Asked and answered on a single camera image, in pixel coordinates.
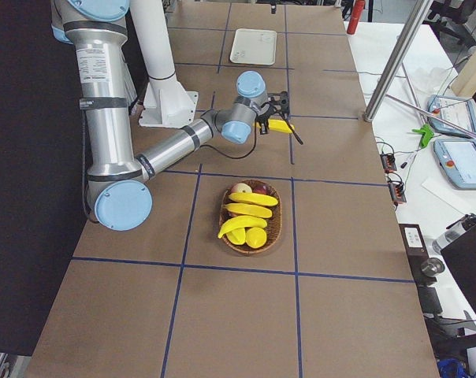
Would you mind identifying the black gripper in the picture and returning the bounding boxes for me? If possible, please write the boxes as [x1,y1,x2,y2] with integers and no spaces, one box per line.
[256,98,303,144]

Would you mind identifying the yellow banana moved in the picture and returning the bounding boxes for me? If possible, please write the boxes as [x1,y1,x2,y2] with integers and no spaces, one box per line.
[255,119,283,133]
[224,202,273,219]
[218,215,267,239]

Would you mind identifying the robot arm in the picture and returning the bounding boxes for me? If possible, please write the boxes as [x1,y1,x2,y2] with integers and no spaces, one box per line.
[51,1,277,231]

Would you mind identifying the brown wicker basket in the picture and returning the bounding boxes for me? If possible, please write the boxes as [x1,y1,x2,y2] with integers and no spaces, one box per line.
[219,180,282,254]

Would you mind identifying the dark red apple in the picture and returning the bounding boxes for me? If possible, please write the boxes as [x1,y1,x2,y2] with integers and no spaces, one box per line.
[253,184,269,195]

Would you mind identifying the pale pink apple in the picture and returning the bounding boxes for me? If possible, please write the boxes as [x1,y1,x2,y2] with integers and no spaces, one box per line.
[230,182,253,194]

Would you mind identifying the yellow banana beside apples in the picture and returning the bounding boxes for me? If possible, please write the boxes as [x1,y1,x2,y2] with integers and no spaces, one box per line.
[228,192,279,206]

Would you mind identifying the white bear tray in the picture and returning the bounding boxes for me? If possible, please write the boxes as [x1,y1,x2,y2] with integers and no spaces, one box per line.
[229,28,277,66]

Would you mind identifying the yellow pepper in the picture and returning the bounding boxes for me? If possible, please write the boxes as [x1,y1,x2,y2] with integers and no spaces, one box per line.
[245,227,267,249]

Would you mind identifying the yellow lemon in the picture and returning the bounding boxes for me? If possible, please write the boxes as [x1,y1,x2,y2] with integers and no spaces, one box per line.
[225,228,246,246]

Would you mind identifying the orange relay module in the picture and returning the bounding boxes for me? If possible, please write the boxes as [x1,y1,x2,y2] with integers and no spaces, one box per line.
[380,154,396,173]
[388,181,407,206]

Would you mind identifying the red fire extinguisher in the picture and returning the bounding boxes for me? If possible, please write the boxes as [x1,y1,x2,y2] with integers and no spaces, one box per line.
[346,0,366,35]

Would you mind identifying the teach pendant far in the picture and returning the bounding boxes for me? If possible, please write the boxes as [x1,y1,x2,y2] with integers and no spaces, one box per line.
[427,95,476,136]

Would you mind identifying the teach pendant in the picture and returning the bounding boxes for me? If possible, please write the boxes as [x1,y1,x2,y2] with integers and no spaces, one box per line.
[427,95,476,136]
[433,138,476,190]

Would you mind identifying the teach pendant near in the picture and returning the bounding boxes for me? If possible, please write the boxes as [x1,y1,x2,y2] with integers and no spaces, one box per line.
[433,138,476,190]

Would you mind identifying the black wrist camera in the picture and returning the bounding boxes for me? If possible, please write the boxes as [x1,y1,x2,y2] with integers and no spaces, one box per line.
[268,91,290,117]

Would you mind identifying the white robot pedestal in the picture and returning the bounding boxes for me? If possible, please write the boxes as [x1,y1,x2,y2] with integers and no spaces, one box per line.
[129,0,200,128]

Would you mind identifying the green-handled reacher grabber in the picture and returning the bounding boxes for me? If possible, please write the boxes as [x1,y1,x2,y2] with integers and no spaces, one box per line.
[386,94,476,139]

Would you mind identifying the aluminium frame post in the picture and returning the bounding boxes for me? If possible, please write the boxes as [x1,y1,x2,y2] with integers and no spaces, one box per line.
[363,0,433,122]

